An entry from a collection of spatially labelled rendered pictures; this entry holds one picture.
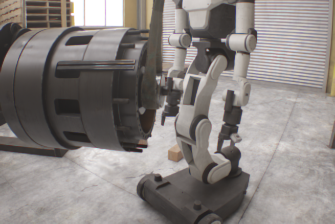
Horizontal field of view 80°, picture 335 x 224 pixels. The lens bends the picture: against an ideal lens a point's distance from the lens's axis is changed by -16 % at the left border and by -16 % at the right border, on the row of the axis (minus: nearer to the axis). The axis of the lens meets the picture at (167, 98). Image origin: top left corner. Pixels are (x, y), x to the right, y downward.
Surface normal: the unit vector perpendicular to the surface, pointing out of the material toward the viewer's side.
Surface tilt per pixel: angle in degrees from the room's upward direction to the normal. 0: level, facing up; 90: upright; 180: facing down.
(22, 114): 100
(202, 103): 90
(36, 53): 51
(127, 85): 73
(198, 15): 90
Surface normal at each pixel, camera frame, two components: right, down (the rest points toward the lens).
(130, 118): -0.14, 0.51
